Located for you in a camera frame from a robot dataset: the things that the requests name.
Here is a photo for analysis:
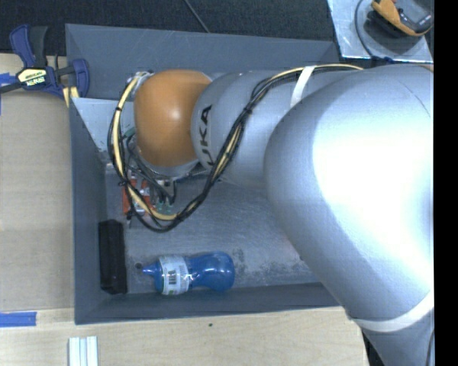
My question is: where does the grey metal bin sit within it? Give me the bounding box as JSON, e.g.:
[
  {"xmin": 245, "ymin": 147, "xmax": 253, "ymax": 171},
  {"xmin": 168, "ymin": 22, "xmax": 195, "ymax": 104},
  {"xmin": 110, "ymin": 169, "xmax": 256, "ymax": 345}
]
[{"xmin": 64, "ymin": 23, "xmax": 345, "ymax": 326}]

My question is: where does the black flat block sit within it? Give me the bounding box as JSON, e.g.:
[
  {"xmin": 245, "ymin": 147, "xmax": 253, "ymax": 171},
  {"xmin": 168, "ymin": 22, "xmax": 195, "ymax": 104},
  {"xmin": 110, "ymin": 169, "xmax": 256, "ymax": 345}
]
[{"xmin": 98, "ymin": 219, "xmax": 128, "ymax": 296}]

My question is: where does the blue plastic bottle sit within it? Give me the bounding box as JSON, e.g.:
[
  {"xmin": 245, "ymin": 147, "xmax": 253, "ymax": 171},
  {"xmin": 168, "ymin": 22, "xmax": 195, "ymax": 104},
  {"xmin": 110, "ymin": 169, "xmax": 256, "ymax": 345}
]
[{"xmin": 141, "ymin": 250, "xmax": 237, "ymax": 297}]

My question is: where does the pale wood board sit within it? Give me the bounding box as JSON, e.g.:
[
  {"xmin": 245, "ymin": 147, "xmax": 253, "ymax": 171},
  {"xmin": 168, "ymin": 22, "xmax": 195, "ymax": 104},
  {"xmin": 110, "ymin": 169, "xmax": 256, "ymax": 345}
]
[{"xmin": 0, "ymin": 88, "xmax": 76, "ymax": 313}]

